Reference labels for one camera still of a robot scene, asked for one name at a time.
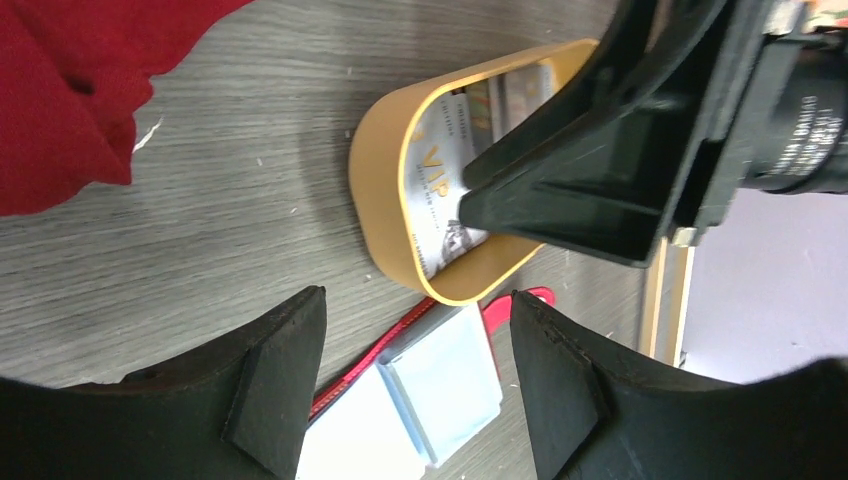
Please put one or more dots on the yellow oval tray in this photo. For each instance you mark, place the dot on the yellow oval tray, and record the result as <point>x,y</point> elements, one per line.
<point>376,181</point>

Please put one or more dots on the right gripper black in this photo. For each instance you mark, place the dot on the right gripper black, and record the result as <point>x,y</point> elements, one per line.
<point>781,123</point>

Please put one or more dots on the wooden frame rack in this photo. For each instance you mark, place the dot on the wooden frame rack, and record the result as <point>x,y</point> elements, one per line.
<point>665,301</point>

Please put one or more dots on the red cloth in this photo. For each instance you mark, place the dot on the red cloth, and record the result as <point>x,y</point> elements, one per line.
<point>73,74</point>

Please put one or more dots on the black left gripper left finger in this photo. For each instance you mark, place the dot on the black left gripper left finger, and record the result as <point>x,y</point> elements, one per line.
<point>236,407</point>

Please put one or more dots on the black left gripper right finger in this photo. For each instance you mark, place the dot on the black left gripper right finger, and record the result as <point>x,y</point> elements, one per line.
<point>596,409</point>

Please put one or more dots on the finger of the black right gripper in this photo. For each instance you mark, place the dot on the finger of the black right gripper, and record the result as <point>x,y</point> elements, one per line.
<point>601,167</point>

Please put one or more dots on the red card holder wallet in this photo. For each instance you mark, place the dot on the red card holder wallet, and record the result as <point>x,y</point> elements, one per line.
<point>419,394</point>

